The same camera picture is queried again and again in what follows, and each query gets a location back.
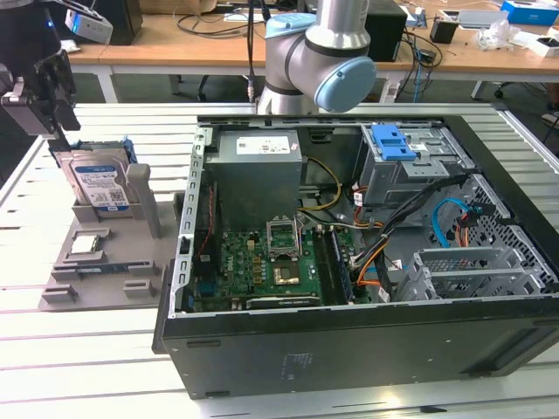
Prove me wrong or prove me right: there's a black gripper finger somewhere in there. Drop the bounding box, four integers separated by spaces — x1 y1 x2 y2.
33 48 82 152

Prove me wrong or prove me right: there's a hard disk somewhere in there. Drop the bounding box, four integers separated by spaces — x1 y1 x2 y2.
54 137 139 219

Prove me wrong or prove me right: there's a grey disk bay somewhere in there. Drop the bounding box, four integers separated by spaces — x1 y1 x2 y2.
395 246 547 302

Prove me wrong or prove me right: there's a large black box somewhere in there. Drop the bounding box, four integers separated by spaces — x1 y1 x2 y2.
108 0 143 46

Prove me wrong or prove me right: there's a wooden desk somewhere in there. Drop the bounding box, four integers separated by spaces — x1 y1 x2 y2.
60 0 559 104

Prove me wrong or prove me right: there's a silver CPU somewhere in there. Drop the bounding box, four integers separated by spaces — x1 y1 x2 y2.
71 235 104 255

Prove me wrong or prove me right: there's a grey parts rack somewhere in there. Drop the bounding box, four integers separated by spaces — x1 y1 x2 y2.
38 163 184 312

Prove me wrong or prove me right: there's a dark RAM stick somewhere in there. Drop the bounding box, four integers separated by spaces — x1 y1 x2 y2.
77 261 149 274

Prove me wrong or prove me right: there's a grey power supply unit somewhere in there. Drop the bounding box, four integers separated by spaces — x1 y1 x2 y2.
204 129 305 228

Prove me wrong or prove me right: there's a black case fan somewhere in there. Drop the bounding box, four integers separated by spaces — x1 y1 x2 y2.
194 181 219 280

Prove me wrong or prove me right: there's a green motherboard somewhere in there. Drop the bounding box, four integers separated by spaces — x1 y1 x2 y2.
191 226 372 313

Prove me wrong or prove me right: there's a metal socket cover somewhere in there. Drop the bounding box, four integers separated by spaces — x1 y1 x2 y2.
266 216 303 261

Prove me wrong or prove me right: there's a CPU socket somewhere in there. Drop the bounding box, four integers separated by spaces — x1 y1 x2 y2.
270 260 303 288

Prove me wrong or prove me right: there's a black graphics card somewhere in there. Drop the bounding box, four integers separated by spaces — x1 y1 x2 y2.
246 294 322 312

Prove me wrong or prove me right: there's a RAM slot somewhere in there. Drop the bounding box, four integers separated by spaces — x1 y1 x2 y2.
314 230 341 306

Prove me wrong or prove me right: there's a black speaker box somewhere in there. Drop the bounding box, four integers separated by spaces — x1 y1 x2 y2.
365 8 410 63

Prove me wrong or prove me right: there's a blue bay latch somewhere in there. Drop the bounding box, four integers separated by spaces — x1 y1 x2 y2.
370 125 416 161

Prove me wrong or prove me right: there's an installed RAM stick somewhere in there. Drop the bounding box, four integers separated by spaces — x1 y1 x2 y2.
330 229 355 303

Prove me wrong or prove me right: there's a grey optical drive bay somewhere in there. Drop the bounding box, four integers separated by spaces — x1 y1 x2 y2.
353 124 475 209

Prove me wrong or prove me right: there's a small black box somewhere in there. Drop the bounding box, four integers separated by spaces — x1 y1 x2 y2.
430 19 459 45

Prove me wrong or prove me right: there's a black PC case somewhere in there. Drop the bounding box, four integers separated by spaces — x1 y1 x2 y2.
150 113 559 401

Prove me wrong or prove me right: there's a grey flat tray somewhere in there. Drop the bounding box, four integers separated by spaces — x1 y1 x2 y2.
458 9 510 30

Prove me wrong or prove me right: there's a crumpled clear plastic bag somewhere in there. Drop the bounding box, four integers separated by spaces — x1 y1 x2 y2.
473 19 523 52

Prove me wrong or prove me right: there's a blue cardboard box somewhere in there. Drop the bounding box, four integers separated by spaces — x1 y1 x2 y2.
500 0 559 25

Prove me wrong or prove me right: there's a white box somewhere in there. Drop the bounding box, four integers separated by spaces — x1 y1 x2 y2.
521 34 559 58

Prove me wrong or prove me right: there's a thin black base cable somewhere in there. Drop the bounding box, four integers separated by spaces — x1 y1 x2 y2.
245 0 259 105

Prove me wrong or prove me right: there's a red and black fan wire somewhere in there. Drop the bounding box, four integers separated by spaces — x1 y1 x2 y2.
196 182 218 258

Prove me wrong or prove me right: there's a yellow wire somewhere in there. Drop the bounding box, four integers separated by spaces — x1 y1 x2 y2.
300 157 342 213

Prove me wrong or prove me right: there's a black cable bundle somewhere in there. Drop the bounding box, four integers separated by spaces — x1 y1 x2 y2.
349 173 475 268

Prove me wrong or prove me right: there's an orange wire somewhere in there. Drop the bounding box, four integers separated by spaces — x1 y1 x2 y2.
355 251 392 288

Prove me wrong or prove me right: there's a blue SATA wire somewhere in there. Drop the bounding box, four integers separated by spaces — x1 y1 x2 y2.
431 198 472 250

